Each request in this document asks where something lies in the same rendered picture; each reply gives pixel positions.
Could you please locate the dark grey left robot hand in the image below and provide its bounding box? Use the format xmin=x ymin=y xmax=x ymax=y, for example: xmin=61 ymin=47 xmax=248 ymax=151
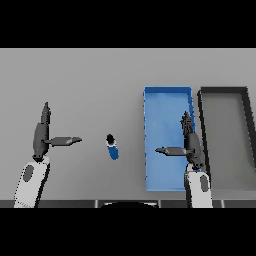
xmin=32 ymin=101 xmax=83 ymax=163

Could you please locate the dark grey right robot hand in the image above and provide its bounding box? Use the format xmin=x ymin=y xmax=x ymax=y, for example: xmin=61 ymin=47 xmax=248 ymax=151
xmin=154 ymin=111 xmax=205 ymax=169

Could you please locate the blue bin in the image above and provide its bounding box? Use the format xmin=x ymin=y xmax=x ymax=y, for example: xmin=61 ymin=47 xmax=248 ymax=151
xmin=143 ymin=86 xmax=202 ymax=193

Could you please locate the dark grey bin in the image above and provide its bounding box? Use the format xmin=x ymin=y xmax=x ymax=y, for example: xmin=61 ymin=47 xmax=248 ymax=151
xmin=196 ymin=86 xmax=256 ymax=192

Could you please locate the blue pipe with dark end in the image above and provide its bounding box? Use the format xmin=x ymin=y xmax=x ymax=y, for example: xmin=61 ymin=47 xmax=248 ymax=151
xmin=105 ymin=133 xmax=120 ymax=161

